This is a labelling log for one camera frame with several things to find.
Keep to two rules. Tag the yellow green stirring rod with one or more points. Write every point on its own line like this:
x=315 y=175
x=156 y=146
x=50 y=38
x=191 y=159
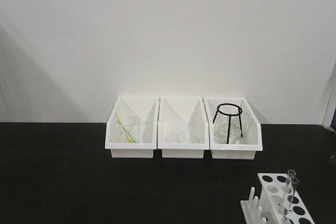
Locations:
x=126 y=129

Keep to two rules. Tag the small glass beaker middle bin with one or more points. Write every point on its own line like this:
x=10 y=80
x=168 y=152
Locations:
x=177 y=134

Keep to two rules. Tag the glass flask in right bin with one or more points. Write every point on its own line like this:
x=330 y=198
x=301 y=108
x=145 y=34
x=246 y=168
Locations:
x=225 y=131

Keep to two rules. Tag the clear glass test tube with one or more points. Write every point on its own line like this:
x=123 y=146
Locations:
x=289 y=193

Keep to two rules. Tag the white test tube rack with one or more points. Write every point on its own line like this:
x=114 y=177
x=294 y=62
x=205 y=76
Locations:
x=265 y=208

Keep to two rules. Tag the white storage bin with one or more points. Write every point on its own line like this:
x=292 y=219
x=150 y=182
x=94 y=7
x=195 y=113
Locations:
x=131 y=129
x=188 y=113
x=249 y=144

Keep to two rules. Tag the black wire tripod stand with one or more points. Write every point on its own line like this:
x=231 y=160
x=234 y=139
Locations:
x=221 y=110

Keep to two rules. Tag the white right storage bin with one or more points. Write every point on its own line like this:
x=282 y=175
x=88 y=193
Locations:
x=249 y=144

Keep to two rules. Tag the clear rear test tube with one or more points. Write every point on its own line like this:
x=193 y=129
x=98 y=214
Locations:
x=290 y=173

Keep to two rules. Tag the glass beaker in left bin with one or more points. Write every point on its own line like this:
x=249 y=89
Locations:
x=128 y=127

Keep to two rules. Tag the white left storage bin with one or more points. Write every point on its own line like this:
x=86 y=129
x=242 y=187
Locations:
x=131 y=129

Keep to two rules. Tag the white middle storage bin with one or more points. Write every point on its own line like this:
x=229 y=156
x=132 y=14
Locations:
x=188 y=113

